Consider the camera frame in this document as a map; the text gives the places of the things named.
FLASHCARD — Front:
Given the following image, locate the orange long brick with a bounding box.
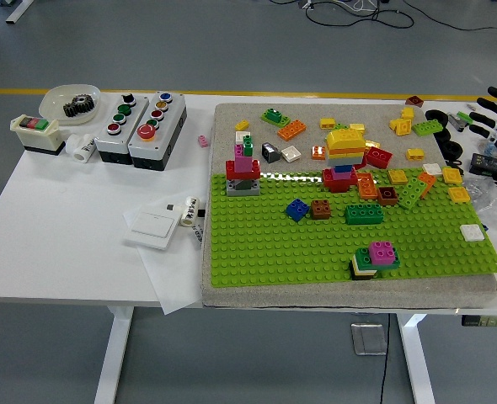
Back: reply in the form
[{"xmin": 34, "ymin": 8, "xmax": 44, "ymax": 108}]
[
  {"xmin": 416, "ymin": 171, "xmax": 438, "ymax": 199},
  {"xmin": 276, "ymin": 119, "xmax": 308, "ymax": 141},
  {"xmin": 355, "ymin": 173, "xmax": 378, "ymax": 200}
]

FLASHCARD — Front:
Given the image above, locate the lime green long brick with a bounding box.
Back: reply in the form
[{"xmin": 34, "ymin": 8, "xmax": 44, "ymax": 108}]
[
  {"xmin": 397, "ymin": 176, "xmax": 430, "ymax": 210},
  {"xmin": 412, "ymin": 120, "xmax": 445, "ymax": 138}
]

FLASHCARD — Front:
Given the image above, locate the red square brick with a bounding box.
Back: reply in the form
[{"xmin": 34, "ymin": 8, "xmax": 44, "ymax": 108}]
[{"xmin": 365, "ymin": 145, "xmax": 394, "ymax": 170}]

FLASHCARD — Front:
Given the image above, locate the pink square brick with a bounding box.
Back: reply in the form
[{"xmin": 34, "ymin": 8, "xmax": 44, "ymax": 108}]
[{"xmin": 367, "ymin": 240, "xmax": 398, "ymax": 267}]

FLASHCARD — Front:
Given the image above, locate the dark green long brick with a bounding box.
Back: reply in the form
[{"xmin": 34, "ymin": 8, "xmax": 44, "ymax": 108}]
[
  {"xmin": 355, "ymin": 247, "xmax": 402, "ymax": 271},
  {"xmin": 344, "ymin": 204, "xmax": 386, "ymax": 226}
]

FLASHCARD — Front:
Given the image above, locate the dark brown square brick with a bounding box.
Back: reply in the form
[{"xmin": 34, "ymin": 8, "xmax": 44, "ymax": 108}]
[{"xmin": 377, "ymin": 186, "xmax": 400, "ymax": 207}]

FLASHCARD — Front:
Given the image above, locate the brick tower with yellow roof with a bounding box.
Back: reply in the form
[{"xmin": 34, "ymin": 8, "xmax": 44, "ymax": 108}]
[{"xmin": 321, "ymin": 127, "xmax": 368, "ymax": 194}]

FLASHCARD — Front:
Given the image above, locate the black yellow white brick stack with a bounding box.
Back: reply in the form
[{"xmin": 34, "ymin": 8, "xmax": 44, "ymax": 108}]
[{"xmin": 349, "ymin": 257, "xmax": 379, "ymax": 281}]

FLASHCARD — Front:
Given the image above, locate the blue square brick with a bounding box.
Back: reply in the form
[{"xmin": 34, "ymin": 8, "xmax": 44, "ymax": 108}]
[{"xmin": 285, "ymin": 198, "xmax": 311, "ymax": 223}]

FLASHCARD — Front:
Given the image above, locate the green stacked brick pair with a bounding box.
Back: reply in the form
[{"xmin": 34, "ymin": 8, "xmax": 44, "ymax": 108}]
[{"xmin": 259, "ymin": 108, "xmax": 291, "ymax": 128}]

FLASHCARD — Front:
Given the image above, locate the dark grey slope brick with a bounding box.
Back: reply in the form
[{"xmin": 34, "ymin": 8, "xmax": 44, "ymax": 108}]
[{"xmin": 260, "ymin": 141, "xmax": 282, "ymax": 164}]

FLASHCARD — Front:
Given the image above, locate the red pink green brick tower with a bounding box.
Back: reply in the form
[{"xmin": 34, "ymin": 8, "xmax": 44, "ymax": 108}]
[{"xmin": 225, "ymin": 135, "xmax": 262, "ymax": 198}]

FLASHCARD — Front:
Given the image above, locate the black digital meter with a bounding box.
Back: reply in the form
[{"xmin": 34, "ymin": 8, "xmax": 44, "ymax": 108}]
[{"xmin": 469, "ymin": 152, "xmax": 497, "ymax": 177}]

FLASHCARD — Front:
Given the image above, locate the clear plastic bag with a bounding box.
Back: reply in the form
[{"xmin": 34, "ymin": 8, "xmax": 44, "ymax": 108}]
[{"xmin": 461, "ymin": 174, "xmax": 497, "ymax": 232}]

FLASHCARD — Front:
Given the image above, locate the desk control panel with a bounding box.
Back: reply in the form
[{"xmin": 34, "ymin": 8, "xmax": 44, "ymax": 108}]
[{"xmin": 461, "ymin": 314, "xmax": 497, "ymax": 328}]

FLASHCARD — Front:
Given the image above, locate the white table leg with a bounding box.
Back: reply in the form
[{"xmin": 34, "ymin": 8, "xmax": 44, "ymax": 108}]
[
  {"xmin": 93, "ymin": 306, "xmax": 134, "ymax": 404},
  {"xmin": 397, "ymin": 313, "xmax": 437, "ymax": 404}
]

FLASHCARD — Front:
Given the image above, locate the metal floor plate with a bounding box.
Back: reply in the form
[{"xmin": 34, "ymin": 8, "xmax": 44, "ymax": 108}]
[{"xmin": 350, "ymin": 322, "xmax": 388, "ymax": 357}]

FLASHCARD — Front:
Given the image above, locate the lime green studded baseplate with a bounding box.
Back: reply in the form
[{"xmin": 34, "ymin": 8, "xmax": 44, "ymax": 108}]
[{"xmin": 210, "ymin": 166, "xmax": 497, "ymax": 290}]

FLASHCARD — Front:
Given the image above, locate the grey-brown mat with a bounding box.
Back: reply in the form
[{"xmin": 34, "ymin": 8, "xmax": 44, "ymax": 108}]
[{"xmin": 200, "ymin": 103, "xmax": 497, "ymax": 311}]

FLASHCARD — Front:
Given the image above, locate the printed paper label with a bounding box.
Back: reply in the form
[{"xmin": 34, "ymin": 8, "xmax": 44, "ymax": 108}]
[{"xmin": 191, "ymin": 225, "xmax": 206, "ymax": 252}]

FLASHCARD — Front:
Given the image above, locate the white labelled tube fitting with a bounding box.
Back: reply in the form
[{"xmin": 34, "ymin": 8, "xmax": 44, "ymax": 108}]
[{"xmin": 179, "ymin": 194, "xmax": 201, "ymax": 228}]

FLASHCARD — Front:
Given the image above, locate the grey emergency stop control box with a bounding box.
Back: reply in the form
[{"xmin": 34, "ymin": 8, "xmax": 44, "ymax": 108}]
[{"xmin": 127, "ymin": 91, "xmax": 188, "ymax": 172}]

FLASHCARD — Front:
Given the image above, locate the white paper sheet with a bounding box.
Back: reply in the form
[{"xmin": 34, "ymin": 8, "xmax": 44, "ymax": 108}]
[{"xmin": 122, "ymin": 197, "xmax": 203, "ymax": 316}]

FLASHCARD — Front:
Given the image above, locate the grey four-button control box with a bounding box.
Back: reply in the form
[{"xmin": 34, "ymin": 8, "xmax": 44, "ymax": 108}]
[{"xmin": 93, "ymin": 93, "xmax": 149, "ymax": 166}]

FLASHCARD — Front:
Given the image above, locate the white pipe tee fitting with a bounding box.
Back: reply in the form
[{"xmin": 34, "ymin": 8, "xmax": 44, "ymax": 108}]
[{"xmin": 64, "ymin": 133, "xmax": 97, "ymax": 163}]

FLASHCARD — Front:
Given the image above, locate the black metal gear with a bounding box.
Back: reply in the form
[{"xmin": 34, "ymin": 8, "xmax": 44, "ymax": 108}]
[{"xmin": 61, "ymin": 94, "xmax": 97, "ymax": 118}]

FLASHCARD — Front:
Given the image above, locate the translucent white bowl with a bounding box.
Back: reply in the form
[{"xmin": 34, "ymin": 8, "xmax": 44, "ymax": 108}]
[{"xmin": 38, "ymin": 83, "xmax": 102, "ymax": 126}]

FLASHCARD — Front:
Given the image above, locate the white stand foot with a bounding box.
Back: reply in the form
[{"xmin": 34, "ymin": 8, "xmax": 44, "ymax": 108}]
[{"xmin": 4, "ymin": 0, "xmax": 35, "ymax": 25}]

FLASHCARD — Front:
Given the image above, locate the white floor cable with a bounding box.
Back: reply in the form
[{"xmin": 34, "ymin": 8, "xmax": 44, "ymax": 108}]
[{"xmin": 351, "ymin": 0, "xmax": 387, "ymax": 14}]

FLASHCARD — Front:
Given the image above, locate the thin black hanging cable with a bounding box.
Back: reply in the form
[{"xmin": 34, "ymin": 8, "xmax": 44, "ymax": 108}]
[{"xmin": 378, "ymin": 313, "xmax": 392, "ymax": 404}]

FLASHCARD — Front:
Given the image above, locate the white wall switch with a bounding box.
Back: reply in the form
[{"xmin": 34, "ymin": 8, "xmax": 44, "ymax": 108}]
[{"xmin": 122, "ymin": 209, "xmax": 178, "ymax": 252}]

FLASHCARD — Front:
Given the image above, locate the cream switch box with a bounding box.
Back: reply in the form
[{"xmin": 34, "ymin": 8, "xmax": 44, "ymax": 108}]
[{"xmin": 9, "ymin": 115, "xmax": 67, "ymax": 157}]

